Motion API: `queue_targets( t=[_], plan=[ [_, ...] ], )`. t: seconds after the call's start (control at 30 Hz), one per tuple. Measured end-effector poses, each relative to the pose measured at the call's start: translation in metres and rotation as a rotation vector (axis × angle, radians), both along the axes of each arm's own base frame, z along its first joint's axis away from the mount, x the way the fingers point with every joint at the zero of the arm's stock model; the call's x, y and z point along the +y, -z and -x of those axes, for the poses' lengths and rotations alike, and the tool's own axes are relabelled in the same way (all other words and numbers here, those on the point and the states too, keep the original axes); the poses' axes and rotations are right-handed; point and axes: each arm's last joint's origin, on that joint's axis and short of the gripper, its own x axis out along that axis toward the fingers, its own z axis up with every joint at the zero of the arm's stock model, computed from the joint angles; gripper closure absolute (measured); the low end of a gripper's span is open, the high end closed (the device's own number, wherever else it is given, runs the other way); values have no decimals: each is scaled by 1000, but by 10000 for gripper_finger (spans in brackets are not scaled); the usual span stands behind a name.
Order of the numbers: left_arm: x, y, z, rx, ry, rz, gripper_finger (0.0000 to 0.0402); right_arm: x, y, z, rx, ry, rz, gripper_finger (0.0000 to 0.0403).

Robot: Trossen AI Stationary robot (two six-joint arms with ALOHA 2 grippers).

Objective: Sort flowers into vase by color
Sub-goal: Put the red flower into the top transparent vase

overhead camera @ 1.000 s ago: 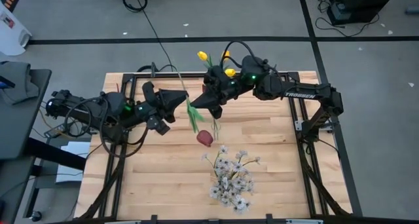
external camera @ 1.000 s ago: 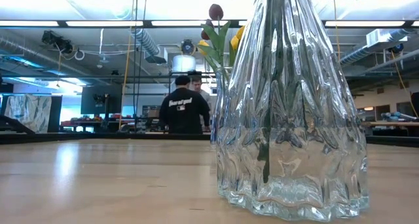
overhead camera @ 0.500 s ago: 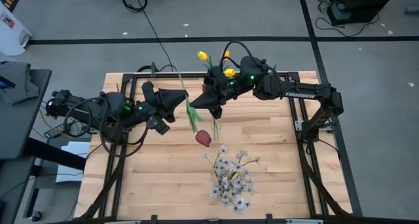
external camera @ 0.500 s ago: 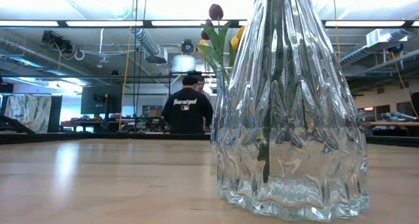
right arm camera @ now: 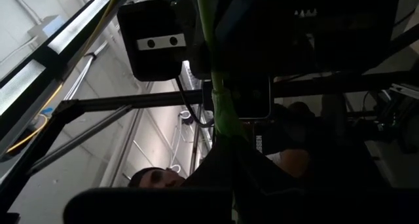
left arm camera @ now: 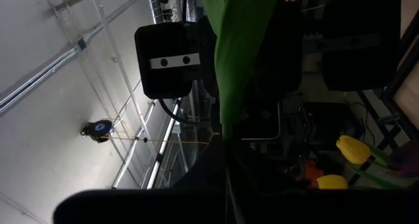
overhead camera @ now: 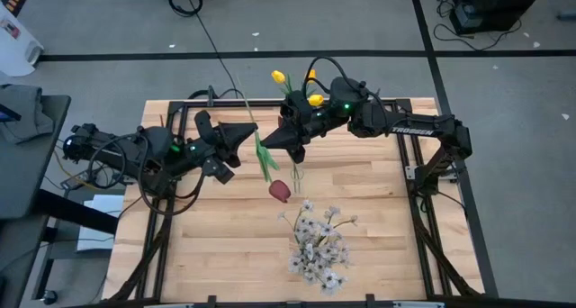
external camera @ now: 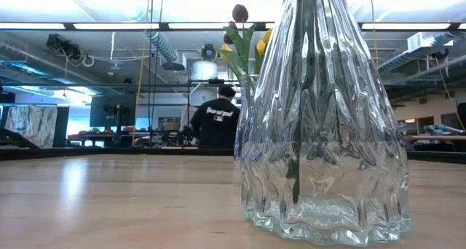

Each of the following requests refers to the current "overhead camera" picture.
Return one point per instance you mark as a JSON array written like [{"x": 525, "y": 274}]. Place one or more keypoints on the blue tablet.
[{"x": 6, "y": 113}]

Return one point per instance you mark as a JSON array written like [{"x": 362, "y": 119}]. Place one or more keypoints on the white artificial flower spray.
[
  {"x": 306, "y": 205},
  {"x": 330, "y": 278}
]

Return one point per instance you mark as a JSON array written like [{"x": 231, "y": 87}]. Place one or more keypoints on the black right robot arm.
[{"x": 414, "y": 130}]

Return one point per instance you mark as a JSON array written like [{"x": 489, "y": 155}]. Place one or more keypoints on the black power adapter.
[{"x": 78, "y": 179}]

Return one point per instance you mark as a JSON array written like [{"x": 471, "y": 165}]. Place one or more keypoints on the black equipment box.
[{"x": 490, "y": 6}]

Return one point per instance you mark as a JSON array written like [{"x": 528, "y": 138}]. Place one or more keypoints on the black side desk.
[{"x": 27, "y": 177}]

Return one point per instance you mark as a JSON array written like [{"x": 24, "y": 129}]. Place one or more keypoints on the gray folded cloth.
[{"x": 27, "y": 114}]

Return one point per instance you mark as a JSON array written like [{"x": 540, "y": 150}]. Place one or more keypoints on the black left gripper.
[{"x": 207, "y": 148}]

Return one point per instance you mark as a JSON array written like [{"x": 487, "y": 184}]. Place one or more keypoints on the white paper sheet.
[{"x": 101, "y": 222}]

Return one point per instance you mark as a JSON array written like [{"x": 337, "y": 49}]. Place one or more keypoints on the black caster wheel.
[{"x": 49, "y": 297}]

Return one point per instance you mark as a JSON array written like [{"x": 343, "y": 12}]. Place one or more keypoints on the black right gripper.
[{"x": 299, "y": 116}]

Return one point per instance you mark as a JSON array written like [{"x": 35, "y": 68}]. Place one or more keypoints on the black metal table frame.
[{"x": 225, "y": 103}]

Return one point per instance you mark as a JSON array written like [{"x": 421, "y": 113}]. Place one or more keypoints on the slim clear glass vase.
[{"x": 297, "y": 182}]

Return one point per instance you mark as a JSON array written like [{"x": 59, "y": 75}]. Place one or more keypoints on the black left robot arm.
[{"x": 157, "y": 150}]

